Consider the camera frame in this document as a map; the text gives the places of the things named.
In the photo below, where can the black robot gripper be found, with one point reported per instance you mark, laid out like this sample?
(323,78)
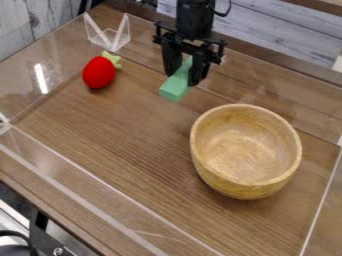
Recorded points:
(190,36)

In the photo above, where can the green rectangular block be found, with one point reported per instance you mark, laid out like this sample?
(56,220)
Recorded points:
(175,87)

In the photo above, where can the light wooden bowl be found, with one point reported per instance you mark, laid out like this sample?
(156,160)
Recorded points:
(246,150)

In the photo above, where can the red toy strawberry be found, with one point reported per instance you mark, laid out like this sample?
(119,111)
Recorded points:
(99,71)

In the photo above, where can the clear acrylic corner bracket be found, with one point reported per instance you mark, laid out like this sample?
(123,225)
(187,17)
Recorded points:
(109,39)

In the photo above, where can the clear acrylic tray wall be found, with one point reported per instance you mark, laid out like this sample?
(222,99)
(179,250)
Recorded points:
(115,225)

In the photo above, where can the black metal table frame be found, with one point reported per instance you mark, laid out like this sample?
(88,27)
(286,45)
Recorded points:
(44,243)

